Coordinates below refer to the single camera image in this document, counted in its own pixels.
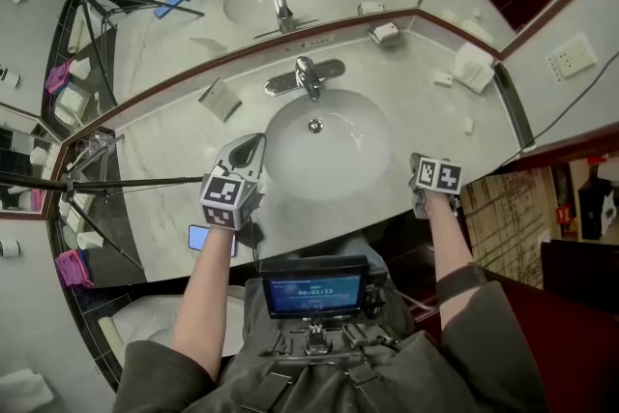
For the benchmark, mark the clear drinking glass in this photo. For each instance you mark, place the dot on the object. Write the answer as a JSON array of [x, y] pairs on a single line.
[[101, 142]]

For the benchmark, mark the person's left forearm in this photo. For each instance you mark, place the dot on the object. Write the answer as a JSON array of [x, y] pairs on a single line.
[[203, 300]]

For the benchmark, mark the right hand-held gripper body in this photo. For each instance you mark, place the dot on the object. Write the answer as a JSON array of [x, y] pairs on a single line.
[[437, 176]]

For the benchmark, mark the white toilet paper roll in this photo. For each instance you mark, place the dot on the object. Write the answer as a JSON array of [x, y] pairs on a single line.
[[89, 240]]

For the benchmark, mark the chrome faucet base plate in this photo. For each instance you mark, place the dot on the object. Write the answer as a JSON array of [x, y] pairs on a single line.
[[283, 83]]

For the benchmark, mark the small white packet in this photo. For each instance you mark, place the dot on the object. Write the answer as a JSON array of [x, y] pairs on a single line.
[[443, 79]]

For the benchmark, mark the chrome drain stopper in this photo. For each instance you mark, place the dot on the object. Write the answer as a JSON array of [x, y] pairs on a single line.
[[315, 126]]

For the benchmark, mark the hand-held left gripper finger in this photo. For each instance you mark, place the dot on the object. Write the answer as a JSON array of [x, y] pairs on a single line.
[[258, 155], [242, 140]]

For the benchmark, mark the purple cloth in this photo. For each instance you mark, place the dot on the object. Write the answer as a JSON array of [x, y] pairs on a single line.
[[72, 268]]

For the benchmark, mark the dark wooden cabinet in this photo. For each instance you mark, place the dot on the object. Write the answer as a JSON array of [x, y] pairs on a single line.
[[580, 268]]

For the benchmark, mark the folded white towels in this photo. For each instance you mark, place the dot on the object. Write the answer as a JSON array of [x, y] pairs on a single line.
[[474, 65]]

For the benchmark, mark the black chest-mounted monitor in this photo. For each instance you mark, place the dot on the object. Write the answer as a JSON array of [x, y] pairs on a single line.
[[314, 290]]

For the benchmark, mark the small white soap bar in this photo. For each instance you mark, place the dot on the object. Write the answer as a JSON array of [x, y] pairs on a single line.
[[468, 126]]

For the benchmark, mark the black wrist band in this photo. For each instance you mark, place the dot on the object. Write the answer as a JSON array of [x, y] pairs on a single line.
[[462, 281]]

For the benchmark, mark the wood-framed wall mirror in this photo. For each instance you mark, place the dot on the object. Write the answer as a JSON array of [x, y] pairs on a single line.
[[217, 5]]

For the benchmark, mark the black tripod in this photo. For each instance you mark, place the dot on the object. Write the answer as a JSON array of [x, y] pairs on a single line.
[[97, 186]]

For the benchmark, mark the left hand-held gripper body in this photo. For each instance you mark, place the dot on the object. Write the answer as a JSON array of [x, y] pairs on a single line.
[[223, 196]]

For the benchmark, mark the black chest rig mount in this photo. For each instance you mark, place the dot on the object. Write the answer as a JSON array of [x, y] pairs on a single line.
[[319, 343]]

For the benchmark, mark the person's grey jacket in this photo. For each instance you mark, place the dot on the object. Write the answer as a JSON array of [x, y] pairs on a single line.
[[387, 377]]

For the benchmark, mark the chrome sink faucet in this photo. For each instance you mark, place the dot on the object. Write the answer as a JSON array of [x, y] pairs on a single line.
[[308, 75]]

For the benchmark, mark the smartphone with lit screen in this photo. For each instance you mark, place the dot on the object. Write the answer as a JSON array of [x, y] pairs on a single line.
[[197, 238]]

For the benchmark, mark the white sink basin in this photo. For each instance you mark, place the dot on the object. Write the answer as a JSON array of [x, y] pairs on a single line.
[[333, 145]]

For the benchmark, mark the white wall socket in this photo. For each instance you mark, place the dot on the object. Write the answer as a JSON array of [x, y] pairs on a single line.
[[571, 58]]

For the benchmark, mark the person's right forearm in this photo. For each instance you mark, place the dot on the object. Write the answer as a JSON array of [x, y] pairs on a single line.
[[450, 242]]

